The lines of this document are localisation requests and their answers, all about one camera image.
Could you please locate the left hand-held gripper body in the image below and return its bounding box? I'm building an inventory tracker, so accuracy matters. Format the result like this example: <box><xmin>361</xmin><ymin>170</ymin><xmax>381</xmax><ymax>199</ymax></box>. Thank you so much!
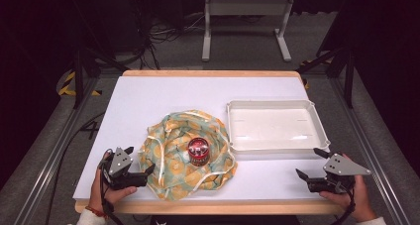
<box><xmin>101</xmin><ymin>147</ymin><xmax>149</xmax><ymax>191</ymax></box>

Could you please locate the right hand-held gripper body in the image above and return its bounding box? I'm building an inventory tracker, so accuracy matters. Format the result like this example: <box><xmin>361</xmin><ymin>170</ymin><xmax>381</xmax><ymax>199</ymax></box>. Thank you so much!
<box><xmin>304</xmin><ymin>153</ymin><xmax>372</xmax><ymax>195</ymax></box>

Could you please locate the orange green patterned cloth bag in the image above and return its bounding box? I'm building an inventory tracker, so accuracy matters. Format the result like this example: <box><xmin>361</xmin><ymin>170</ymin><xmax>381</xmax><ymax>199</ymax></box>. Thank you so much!
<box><xmin>138</xmin><ymin>109</ymin><xmax>239</xmax><ymax>201</ymax></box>

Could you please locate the red round can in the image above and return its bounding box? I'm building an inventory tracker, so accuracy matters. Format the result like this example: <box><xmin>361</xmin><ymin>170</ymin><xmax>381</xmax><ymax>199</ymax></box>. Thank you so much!
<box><xmin>186</xmin><ymin>137</ymin><xmax>211</xmax><ymax>168</ymax></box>

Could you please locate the person's left hand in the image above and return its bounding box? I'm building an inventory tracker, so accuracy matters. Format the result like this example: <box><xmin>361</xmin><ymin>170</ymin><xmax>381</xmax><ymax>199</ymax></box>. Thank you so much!
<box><xmin>87</xmin><ymin>151</ymin><xmax>139</xmax><ymax>214</ymax></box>

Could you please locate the person's right hand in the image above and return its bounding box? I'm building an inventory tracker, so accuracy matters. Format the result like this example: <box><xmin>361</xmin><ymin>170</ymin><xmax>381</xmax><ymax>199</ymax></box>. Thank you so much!
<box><xmin>318</xmin><ymin>153</ymin><xmax>378</xmax><ymax>223</ymax></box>

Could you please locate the white plastic tray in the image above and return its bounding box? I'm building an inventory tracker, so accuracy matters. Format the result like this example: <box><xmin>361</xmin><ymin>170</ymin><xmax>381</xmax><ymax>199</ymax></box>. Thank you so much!
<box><xmin>225</xmin><ymin>99</ymin><xmax>332</xmax><ymax>155</ymax></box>

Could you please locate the person's right white sleeve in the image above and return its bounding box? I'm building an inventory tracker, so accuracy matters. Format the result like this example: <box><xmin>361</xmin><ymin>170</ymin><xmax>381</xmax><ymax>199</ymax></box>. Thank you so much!
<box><xmin>356</xmin><ymin>216</ymin><xmax>388</xmax><ymax>225</ymax></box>

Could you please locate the person's white sleeve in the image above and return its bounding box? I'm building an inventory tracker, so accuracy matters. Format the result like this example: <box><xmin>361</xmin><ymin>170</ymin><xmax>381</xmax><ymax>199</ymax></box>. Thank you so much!
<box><xmin>356</xmin><ymin>216</ymin><xmax>388</xmax><ymax>225</ymax></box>
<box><xmin>75</xmin><ymin>208</ymin><xmax>107</xmax><ymax>225</ymax></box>

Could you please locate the person's left white sleeve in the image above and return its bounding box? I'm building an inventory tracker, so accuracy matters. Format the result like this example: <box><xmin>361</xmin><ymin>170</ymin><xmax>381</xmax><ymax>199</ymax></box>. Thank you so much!
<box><xmin>75</xmin><ymin>208</ymin><xmax>107</xmax><ymax>225</ymax></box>

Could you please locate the white table mat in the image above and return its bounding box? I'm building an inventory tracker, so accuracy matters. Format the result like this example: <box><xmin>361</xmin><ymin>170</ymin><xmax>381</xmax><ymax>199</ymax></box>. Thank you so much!
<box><xmin>72</xmin><ymin>75</ymin><xmax>335</xmax><ymax>202</ymax></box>

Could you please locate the yellow black hazard tape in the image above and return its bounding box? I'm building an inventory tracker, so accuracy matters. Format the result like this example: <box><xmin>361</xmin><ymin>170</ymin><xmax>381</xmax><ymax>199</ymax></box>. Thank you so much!
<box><xmin>300</xmin><ymin>57</ymin><xmax>335</xmax><ymax>90</ymax></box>
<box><xmin>57</xmin><ymin>70</ymin><xmax>103</xmax><ymax>97</ymax></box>

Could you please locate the black metal stand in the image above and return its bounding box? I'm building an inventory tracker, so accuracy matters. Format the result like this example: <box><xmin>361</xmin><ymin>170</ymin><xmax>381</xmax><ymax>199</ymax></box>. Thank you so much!
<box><xmin>67</xmin><ymin>0</ymin><xmax>131</xmax><ymax>110</ymax></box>
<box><xmin>294</xmin><ymin>45</ymin><xmax>357</xmax><ymax>110</ymax></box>

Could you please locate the person's dark clothing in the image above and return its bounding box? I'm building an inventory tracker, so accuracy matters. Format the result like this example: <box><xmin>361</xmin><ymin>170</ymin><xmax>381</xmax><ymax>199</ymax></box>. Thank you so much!
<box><xmin>149</xmin><ymin>214</ymin><xmax>302</xmax><ymax>225</ymax></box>

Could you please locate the aluminium rail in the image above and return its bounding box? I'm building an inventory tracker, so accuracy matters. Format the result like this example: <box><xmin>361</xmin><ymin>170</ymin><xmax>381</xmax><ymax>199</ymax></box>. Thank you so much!
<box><xmin>12</xmin><ymin>75</ymin><xmax>101</xmax><ymax>225</ymax></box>
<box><xmin>329</xmin><ymin>75</ymin><xmax>413</xmax><ymax>225</ymax></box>

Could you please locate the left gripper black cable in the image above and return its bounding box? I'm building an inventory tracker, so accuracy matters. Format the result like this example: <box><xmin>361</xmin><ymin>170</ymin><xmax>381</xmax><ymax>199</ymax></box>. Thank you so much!
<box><xmin>97</xmin><ymin>148</ymin><xmax>125</xmax><ymax>225</ymax></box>

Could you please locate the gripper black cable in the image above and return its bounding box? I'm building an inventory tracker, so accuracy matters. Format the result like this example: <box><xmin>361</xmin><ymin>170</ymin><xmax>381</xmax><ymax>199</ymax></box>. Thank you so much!
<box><xmin>330</xmin><ymin>187</ymin><xmax>357</xmax><ymax>225</ymax></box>
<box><xmin>97</xmin><ymin>148</ymin><xmax>125</xmax><ymax>225</ymax></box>

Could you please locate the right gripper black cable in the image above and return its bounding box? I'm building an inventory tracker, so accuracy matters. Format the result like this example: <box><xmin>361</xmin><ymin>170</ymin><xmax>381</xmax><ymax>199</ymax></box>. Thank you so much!
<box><xmin>330</xmin><ymin>187</ymin><xmax>357</xmax><ymax>225</ymax></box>

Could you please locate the red bead bracelet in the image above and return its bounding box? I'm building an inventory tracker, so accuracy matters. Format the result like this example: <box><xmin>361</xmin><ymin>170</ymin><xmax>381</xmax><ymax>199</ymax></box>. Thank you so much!
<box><xmin>84</xmin><ymin>204</ymin><xmax>109</xmax><ymax>220</ymax></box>

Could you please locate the black floor cable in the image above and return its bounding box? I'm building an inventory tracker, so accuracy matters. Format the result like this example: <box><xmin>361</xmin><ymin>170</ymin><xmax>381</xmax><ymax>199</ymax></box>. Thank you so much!
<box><xmin>44</xmin><ymin>111</ymin><xmax>106</xmax><ymax>225</ymax></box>

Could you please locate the bundle of black floor cables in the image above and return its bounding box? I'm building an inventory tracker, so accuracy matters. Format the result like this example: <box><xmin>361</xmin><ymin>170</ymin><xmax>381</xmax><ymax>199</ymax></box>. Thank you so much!
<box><xmin>137</xmin><ymin>11</ymin><xmax>206</xmax><ymax>71</ymax></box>

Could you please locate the white metal frame stand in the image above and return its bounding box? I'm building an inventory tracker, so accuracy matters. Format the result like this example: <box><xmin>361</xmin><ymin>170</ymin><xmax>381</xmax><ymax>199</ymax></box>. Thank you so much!
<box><xmin>201</xmin><ymin>0</ymin><xmax>296</xmax><ymax>62</ymax></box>

